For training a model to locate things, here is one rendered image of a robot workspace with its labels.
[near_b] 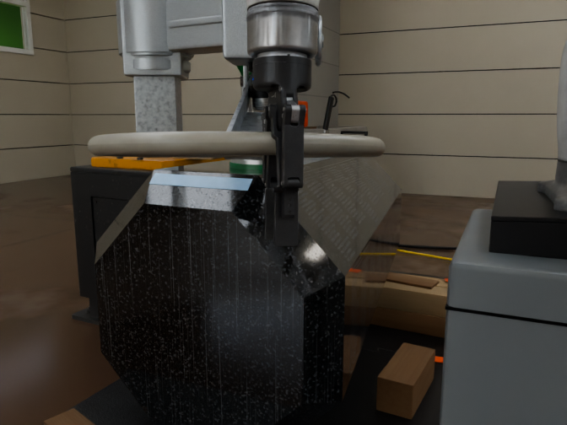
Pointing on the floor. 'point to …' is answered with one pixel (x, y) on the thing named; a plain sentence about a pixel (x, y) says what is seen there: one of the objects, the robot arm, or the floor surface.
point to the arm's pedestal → (504, 335)
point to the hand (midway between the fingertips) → (280, 217)
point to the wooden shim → (68, 419)
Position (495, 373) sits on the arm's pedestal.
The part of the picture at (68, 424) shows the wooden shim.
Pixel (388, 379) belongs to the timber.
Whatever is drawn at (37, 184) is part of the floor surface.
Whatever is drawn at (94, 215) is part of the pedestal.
